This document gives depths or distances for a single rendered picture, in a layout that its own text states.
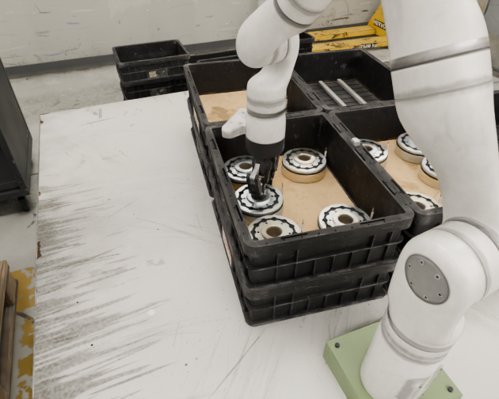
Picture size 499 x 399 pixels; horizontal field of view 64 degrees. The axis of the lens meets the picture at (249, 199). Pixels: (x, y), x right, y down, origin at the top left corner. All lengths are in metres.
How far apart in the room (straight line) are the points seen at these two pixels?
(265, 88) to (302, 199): 0.28
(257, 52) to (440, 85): 0.31
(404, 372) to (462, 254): 0.22
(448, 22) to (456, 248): 0.22
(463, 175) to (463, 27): 0.15
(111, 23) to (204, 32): 0.87
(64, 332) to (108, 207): 0.37
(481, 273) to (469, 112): 0.16
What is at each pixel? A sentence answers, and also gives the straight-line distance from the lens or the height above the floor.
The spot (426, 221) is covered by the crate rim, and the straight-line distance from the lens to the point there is 0.74.
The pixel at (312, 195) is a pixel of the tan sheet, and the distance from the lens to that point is 0.88.
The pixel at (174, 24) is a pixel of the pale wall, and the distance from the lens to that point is 4.13.
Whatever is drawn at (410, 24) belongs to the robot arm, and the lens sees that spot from 0.43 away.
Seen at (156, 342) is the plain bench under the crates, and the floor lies 0.70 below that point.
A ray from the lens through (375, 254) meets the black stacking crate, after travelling 0.76.
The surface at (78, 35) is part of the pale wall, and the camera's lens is 4.05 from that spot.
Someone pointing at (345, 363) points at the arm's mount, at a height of 0.75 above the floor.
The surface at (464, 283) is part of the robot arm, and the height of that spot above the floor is 1.06.
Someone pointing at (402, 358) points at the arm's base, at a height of 0.88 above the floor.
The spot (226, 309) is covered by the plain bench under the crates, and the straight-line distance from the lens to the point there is 0.82.
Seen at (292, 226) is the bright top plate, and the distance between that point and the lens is 0.76.
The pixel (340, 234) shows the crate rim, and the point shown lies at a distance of 0.66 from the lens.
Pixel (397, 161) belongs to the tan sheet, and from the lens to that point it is 1.04.
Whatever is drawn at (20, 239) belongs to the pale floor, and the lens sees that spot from 2.24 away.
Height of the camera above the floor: 1.37
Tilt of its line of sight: 39 degrees down
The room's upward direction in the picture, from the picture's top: straight up
